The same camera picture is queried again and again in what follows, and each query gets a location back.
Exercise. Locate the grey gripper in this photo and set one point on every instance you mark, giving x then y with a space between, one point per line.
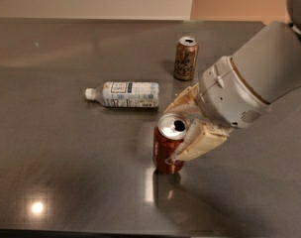
231 94

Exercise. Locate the red coke can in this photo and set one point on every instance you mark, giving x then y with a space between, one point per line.
169 133

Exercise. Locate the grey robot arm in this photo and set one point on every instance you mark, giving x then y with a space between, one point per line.
270 62

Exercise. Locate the clear blue-label plastic bottle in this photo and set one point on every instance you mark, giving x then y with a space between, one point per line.
125 94

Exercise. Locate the brown soda can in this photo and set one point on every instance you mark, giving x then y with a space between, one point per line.
185 58

